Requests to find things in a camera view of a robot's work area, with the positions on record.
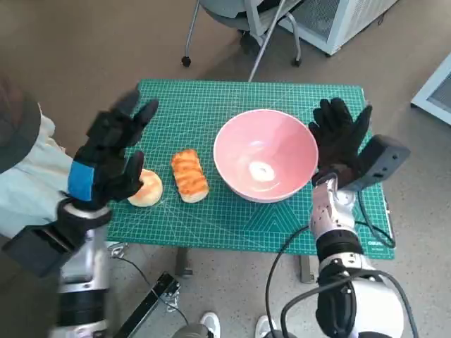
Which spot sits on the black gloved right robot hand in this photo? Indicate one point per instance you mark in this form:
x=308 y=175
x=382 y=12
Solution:
x=338 y=141

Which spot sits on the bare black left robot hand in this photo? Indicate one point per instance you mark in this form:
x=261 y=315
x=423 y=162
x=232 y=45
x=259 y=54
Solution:
x=105 y=165

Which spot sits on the round bread bun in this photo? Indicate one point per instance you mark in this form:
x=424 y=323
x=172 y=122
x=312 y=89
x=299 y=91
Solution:
x=149 y=193

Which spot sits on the pink bowl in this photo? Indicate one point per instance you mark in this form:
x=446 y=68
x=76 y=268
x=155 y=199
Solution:
x=264 y=148

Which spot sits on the long toasted bread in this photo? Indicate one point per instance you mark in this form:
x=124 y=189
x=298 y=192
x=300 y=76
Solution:
x=189 y=176

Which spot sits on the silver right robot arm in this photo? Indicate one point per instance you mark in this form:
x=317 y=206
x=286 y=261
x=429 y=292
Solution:
x=338 y=246

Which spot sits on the person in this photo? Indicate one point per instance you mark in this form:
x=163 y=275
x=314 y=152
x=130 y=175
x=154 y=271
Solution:
x=24 y=176

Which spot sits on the white framed panel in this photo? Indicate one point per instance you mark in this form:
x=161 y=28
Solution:
x=437 y=95

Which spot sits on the white mesh cabinet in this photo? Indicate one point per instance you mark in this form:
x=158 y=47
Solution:
x=338 y=21

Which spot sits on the silver metal pole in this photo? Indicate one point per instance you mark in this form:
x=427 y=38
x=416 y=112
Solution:
x=265 y=45

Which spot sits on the grey table leg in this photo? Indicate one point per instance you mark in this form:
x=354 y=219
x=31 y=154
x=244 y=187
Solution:
x=307 y=269
x=183 y=262

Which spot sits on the green cutting mat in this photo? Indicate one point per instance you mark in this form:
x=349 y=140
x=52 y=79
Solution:
x=229 y=222

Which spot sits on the grey office chair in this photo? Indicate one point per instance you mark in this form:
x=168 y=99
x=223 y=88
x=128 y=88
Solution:
x=229 y=14

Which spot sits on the white shoe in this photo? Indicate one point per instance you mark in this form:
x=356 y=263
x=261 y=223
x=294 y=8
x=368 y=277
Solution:
x=210 y=324
x=266 y=325

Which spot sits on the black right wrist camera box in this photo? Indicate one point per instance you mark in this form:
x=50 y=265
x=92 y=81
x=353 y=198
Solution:
x=382 y=158

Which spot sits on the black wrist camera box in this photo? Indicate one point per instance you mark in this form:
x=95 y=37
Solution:
x=35 y=248
x=382 y=158

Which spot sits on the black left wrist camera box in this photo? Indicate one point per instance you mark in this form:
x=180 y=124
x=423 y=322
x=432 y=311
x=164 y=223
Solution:
x=35 y=248

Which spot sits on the black metal rail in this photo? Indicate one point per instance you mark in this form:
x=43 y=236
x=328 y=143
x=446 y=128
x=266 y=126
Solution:
x=151 y=303

